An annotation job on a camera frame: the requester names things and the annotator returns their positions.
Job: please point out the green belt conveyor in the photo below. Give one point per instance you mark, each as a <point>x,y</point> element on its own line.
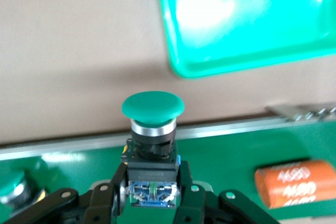
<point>223,155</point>

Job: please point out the green push button red contact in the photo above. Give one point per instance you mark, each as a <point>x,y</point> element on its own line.
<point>13,184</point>

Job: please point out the green plastic tray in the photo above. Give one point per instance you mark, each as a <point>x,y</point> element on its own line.
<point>249,24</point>

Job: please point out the orange cylinder printed 4680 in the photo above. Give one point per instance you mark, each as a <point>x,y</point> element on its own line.
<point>288,184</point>

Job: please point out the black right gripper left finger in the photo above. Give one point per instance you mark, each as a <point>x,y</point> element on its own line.
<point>99,203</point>

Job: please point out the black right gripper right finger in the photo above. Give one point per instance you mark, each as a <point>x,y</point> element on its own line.
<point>191,205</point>

